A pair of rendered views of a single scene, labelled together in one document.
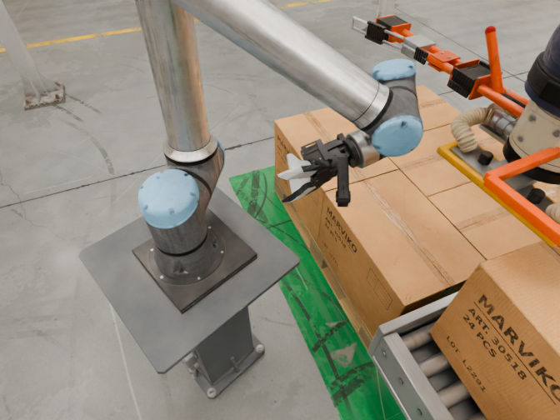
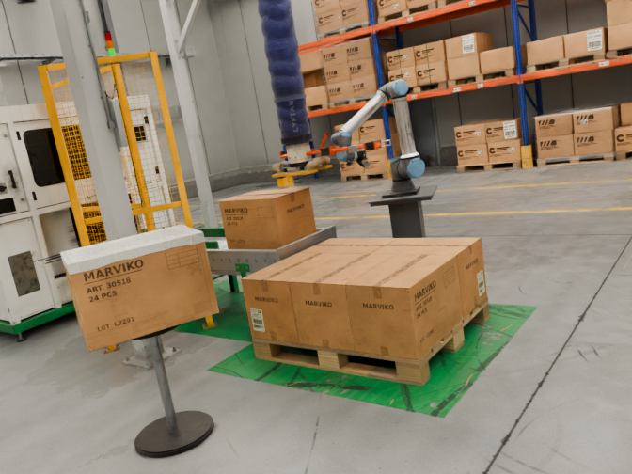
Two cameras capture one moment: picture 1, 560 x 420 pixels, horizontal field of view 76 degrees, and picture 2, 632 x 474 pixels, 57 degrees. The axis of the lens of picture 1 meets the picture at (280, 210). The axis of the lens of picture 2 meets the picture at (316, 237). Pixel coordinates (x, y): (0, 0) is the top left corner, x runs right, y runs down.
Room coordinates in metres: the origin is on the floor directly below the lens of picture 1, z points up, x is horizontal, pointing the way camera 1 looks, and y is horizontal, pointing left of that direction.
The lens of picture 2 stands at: (4.31, -2.61, 1.45)
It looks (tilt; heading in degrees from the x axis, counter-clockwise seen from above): 11 degrees down; 151
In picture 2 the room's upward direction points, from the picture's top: 9 degrees counter-clockwise
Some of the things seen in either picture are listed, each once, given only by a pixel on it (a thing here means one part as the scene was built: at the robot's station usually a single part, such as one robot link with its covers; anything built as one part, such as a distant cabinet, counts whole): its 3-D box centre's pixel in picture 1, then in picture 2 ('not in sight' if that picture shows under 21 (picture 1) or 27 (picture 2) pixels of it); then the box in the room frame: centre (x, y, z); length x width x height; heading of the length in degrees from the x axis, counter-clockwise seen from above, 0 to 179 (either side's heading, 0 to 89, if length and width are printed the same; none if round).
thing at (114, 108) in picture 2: not in sight; (112, 125); (0.27, -1.76, 1.62); 0.20 x 0.05 x 0.30; 23
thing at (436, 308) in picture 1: (467, 295); (308, 240); (0.60, -0.63, 0.58); 0.70 x 0.03 x 0.06; 113
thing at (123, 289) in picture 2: not in sight; (139, 282); (1.52, -2.06, 0.82); 0.60 x 0.40 x 0.40; 87
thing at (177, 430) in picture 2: not in sight; (162, 379); (1.52, -2.06, 0.31); 0.40 x 0.40 x 0.62
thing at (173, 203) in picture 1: (174, 208); (401, 166); (0.65, 0.28, 0.96); 0.17 x 0.15 x 0.18; 171
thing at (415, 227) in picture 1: (406, 192); (366, 288); (1.32, -0.66, 0.34); 1.20 x 1.00 x 0.40; 23
